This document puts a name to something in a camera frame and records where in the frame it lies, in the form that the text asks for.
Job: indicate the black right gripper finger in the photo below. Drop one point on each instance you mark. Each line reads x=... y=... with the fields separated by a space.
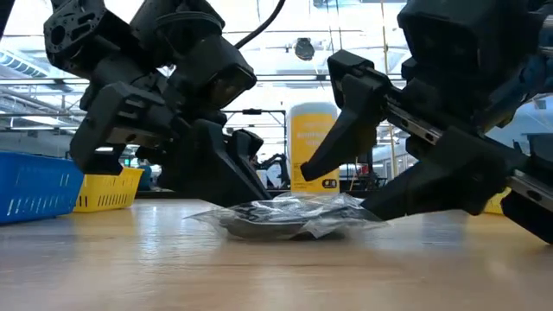
x=453 y=177
x=350 y=125

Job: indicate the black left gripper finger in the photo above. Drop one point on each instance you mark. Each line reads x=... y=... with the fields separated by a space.
x=211 y=173
x=248 y=147

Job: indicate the clear plastic toiletry packet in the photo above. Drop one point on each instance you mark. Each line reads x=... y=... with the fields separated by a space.
x=285 y=216

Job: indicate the black background robot arm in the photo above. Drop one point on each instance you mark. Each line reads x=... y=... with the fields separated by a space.
x=276 y=166

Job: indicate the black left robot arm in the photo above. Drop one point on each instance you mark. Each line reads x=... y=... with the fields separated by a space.
x=73 y=30

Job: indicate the yellow disinfecting wipes canister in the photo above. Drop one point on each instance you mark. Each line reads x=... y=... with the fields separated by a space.
x=313 y=151

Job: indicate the yellow plastic basket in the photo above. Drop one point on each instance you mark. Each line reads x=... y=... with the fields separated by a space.
x=494 y=203
x=108 y=190

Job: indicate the black computer monitor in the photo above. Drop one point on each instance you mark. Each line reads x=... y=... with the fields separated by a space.
x=542 y=144

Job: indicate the blue plastic basket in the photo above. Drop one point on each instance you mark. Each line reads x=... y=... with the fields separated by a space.
x=36 y=188

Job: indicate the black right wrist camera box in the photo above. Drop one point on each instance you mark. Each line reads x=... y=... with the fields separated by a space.
x=466 y=34

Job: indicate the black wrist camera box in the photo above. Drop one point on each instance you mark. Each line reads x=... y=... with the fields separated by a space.
x=466 y=34
x=220 y=78

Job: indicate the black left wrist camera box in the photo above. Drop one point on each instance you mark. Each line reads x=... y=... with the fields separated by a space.
x=220 y=78

